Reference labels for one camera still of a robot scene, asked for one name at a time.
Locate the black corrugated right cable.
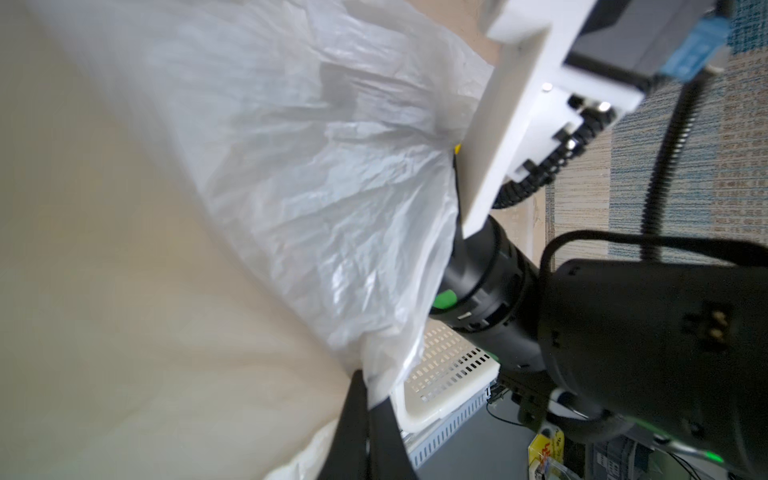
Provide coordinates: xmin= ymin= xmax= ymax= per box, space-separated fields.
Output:
xmin=491 ymin=71 xmax=768 ymax=268

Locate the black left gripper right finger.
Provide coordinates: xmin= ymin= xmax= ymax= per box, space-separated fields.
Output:
xmin=367 ymin=399 xmax=418 ymax=480

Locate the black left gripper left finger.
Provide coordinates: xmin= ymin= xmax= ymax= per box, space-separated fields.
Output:
xmin=317 ymin=370 xmax=369 ymax=480

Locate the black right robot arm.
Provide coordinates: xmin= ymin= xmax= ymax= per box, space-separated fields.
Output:
xmin=430 ymin=219 xmax=767 ymax=479

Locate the white plastic bag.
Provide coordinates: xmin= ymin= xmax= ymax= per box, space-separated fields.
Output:
xmin=1 ymin=1 xmax=492 ymax=479

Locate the white perforated plastic basket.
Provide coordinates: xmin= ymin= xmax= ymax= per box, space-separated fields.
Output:
xmin=391 ymin=320 xmax=500 ymax=469

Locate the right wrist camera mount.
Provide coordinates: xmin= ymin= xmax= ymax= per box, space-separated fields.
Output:
xmin=456 ymin=1 xmax=732 ymax=237

